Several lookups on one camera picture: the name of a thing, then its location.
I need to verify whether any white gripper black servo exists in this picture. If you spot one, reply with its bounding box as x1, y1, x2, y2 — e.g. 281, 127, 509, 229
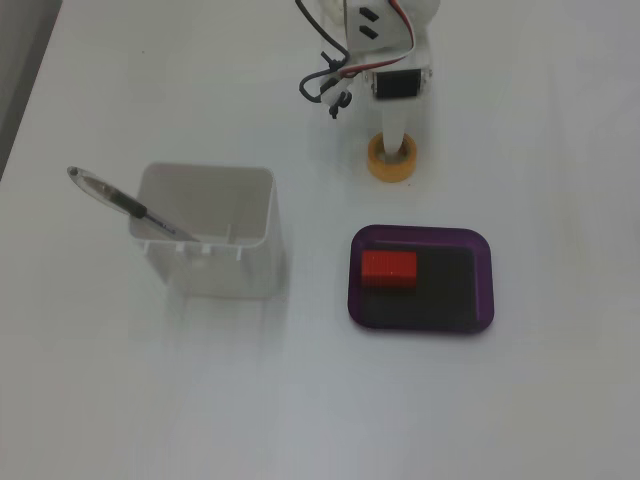
360, 47, 434, 162

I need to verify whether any yellow tape roll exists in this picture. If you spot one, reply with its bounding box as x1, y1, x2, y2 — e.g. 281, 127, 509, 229
367, 132, 419, 184

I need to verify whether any red rectangular block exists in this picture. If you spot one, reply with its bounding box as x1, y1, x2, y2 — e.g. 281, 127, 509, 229
359, 251, 419, 290

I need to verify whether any purple metal tray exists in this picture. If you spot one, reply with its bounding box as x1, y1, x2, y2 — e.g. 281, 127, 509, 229
347, 224, 496, 335

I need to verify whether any white plastic pen holder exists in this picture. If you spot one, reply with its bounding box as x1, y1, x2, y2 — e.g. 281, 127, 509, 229
128, 162, 281, 300

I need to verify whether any black clear ballpoint pen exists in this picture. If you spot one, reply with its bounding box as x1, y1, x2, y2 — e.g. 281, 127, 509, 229
66, 165, 204, 244

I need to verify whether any red white servo wire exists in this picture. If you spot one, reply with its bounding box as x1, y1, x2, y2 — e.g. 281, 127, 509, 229
338, 0, 419, 77

